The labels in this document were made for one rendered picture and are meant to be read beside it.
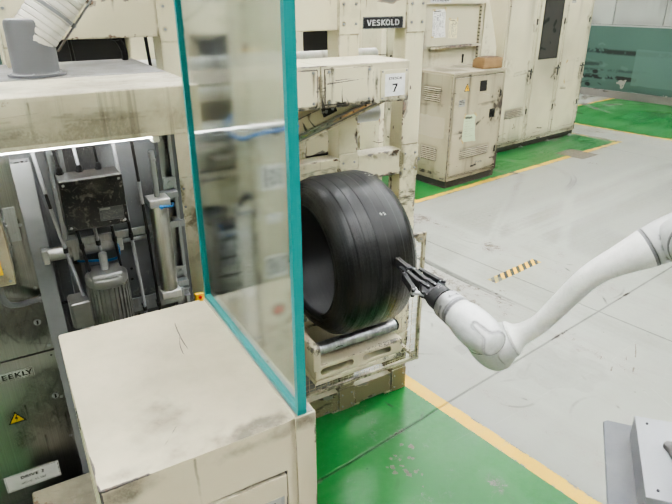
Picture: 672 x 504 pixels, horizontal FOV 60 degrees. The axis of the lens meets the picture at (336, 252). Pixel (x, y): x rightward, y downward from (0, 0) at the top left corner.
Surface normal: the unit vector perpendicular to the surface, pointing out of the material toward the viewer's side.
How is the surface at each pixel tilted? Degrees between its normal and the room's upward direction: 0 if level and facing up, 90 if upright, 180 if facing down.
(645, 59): 90
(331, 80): 90
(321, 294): 29
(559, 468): 0
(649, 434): 3
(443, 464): 0
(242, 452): 90
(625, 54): 90
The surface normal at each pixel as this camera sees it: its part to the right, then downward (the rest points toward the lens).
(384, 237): 0.43, -0.16
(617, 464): 0.00, -0.91
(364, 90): 0.50, 0.35
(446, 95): -0.78, 0.26
